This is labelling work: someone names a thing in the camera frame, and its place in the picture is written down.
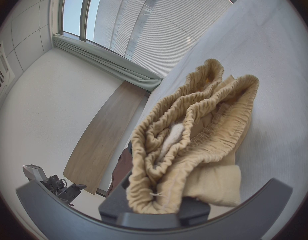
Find pale green curtain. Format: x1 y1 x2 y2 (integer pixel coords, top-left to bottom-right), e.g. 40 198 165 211
53 33 164 92

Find tan shorts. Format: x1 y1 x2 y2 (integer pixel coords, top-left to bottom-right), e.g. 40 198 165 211
126 58 260 214

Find bed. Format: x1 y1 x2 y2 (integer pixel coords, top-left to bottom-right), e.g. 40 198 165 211
63 0 308 221

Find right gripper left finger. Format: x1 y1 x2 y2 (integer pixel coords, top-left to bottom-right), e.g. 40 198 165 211
98 175 137 220

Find ceiling air vent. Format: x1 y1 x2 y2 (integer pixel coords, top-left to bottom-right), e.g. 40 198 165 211
0 41 16 105

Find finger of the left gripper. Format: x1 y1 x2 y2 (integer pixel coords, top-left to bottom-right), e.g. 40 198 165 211
66 183 87 201

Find window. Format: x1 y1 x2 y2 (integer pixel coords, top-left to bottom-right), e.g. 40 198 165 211
54 0 242 78

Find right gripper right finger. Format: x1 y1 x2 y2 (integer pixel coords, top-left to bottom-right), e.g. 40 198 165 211
179 197 211 221

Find brown garment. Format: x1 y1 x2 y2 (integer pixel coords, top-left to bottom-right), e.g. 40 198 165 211
106 149 134 197

